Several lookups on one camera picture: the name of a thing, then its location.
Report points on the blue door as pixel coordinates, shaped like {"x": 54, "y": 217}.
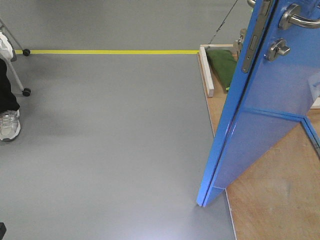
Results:
{"x": 263, "y": 105}

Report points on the plywood door platform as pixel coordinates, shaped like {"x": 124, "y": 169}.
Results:
{"x": 278, "y": 197}

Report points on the left green sandbag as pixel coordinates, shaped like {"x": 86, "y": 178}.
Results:
{"x": 224, "y": 65}

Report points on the steel thumb turn lock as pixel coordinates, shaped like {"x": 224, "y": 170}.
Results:
{"x": 278, "y": 48}

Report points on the white grey sneaker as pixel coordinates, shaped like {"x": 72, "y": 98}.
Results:
{"x": 10, "y": 126}

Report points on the seated person in black trousers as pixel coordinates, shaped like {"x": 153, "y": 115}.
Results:
{"x": 8, "y": 101}

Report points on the steel lock edge plate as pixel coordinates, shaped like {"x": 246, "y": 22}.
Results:
{"x": 257, "y": 33}

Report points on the yellow floor tape line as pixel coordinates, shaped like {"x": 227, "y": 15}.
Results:
{"x": 115, "y": 52}

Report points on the steel door lever handle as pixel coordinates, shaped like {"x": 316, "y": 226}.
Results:
{"x": 290, "y": 17}

